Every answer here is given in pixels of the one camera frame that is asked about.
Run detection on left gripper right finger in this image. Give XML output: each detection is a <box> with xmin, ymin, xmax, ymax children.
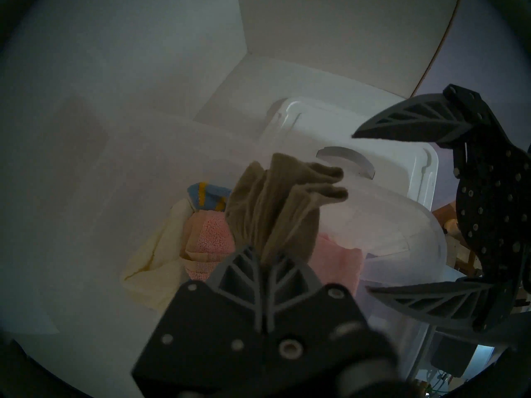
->
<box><xmin>257</xmin><ymin>248</ymin><xmax>401</xmax><ymax>398</ymax></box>

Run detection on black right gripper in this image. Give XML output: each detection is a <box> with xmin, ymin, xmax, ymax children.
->
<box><xmin>351</xmin><ymin>84</ymin><xmax>531</xmax><ymax>332</ymax></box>

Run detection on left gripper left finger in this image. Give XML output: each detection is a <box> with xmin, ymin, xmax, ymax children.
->
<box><xmin>133</xmin><ymin>246</ymin><xmax>270</xmax><ymax>398</ymax></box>

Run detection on olive brown socks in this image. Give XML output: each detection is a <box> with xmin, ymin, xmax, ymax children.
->
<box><xmin>224</xmin><ymin>153</ymin><xmax>349</xmax><ymax>266</ymax></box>

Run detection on white plastic bin lid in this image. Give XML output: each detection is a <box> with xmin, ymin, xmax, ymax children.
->
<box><xmin>257</xmin><ymin>97</ymin><xmax>439</xmax><ymax>213</ymax></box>

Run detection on lavender cabinet door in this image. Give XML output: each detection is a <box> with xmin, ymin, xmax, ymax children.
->
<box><xmin>413</xmin><ymin>0</ymin><xmax>531</xmax><ymax>161</ymax></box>

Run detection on clear plastic storage bin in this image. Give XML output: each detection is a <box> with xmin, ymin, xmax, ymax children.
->
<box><xmin>62</xmin><ymin>107</ymin><xmax>448</xmax><ymax>379</ymax></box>

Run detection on cream open wardrobe cabinet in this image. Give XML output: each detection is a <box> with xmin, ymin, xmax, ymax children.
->
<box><xmin>0</xmin><ymin>0</ymin><xmax>463</xmax><ymax>340</ymax></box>

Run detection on light pink cloth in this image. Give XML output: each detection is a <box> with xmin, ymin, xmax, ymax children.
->
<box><xmin>309</xmin><ymin>233</ymin><xmax>364</xmax><ymax>296</ymax></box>

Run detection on salmon pink flowered towel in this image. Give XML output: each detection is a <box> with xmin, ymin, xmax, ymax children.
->
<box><xmin>185</xmin><ymin>211</ymin><xmax>238</xmax><ymax>282</ymax></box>

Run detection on cream towel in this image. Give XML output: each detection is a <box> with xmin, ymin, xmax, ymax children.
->
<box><xmin>122</xmin><ymin>198</ymin><xmax>196</xmax><ymax>311</ymax></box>

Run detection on blue yellow striped cloth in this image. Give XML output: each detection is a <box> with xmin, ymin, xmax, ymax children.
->
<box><xmin>188</xmin><ymin>182</ymin><xmax>232</xmax><ymax>213</ymax></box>

